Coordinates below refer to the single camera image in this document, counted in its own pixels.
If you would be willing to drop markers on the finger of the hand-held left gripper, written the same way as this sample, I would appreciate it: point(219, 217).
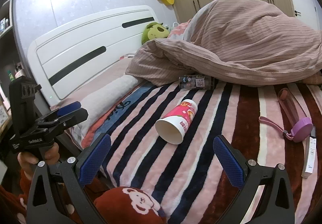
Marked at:
point(74, 117)
point(69, 107)

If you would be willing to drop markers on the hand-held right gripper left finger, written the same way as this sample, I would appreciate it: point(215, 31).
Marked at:
point(95, 160)

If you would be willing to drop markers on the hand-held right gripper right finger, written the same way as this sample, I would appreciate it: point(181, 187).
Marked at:
point(229, 163)

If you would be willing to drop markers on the white pink paper cup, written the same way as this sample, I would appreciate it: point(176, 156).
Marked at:
point(181, 118)

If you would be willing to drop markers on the person's left forearm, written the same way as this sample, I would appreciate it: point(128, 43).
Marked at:
point(11, 198)

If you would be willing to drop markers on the person's left hand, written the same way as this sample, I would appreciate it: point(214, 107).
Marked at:
point(29, 161)

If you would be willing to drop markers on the grey long pillow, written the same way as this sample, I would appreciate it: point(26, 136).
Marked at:
point(105, 98)

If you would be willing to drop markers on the small green bottle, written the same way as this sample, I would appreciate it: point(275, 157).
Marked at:
point(10, 76)

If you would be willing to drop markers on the person's red printed pajama leg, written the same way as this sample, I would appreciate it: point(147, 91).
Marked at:
point(118, 210)

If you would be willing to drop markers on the striped fleece blanket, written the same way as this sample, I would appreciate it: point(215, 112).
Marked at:
point(156, 171)

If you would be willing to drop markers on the white bed headboard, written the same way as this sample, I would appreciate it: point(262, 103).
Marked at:
point(83, 35)

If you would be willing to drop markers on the white remote control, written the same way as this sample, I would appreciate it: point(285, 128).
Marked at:
point(310, 158)

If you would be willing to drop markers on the purple lidded water bottle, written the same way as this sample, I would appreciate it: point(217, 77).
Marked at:
point(301, 127)

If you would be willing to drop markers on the dark clear plastic jar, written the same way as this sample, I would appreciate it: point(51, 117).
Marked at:
point(196, 82)

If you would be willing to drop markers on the green plush toy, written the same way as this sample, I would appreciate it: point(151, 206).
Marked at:
point(153, 33)

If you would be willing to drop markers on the pink striped duvet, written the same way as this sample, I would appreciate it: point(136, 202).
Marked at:
point(239, 43)

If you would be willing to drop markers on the pink floral pillow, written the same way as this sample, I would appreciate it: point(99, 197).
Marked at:
point(179, 32)

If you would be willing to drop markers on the wall shelf unit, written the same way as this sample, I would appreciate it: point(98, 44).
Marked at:
point(7, 31)

